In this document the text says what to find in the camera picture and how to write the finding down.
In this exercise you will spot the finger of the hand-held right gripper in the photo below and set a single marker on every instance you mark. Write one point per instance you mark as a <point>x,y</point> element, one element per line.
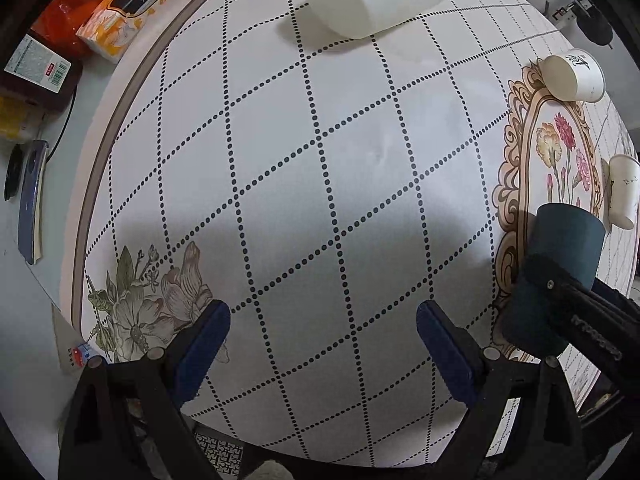
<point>617,296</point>
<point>582,316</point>

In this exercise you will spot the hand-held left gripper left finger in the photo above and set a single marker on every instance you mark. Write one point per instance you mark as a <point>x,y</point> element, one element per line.
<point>199,355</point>

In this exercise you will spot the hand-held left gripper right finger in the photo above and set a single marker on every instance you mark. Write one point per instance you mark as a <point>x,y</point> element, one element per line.
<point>446,357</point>

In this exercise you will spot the dark teal cup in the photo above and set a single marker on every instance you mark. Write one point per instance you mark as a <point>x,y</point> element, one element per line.
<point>560,240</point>

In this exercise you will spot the white paper cup bird print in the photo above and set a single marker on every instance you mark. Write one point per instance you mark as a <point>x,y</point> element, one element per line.
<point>625,190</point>

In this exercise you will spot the white paper cup black print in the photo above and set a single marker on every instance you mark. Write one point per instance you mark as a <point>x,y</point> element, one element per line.
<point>575,74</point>

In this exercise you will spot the white card red blue print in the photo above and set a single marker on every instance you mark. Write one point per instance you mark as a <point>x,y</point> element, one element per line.
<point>75,345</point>

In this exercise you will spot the framed flower print tablecloth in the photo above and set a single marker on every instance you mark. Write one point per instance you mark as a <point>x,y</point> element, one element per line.
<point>555,160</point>

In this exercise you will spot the dotted check floral table mat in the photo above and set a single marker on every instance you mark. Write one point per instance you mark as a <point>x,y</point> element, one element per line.
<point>320,170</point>

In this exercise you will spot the blue grey phone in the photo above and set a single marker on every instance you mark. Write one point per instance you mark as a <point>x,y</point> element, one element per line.
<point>31,200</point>

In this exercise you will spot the black round disc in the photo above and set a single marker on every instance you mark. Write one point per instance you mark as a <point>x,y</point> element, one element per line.
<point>13,172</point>

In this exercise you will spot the black device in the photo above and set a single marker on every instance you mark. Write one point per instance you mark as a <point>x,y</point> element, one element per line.
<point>592,20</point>

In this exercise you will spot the yellow packet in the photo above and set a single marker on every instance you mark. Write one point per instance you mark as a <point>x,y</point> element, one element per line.
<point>17,120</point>

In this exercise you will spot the orange white tissue pack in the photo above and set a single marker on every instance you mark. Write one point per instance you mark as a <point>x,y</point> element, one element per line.
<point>132,5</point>

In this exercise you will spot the orange plastic bag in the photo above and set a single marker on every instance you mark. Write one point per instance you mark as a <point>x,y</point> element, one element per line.
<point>67,20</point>

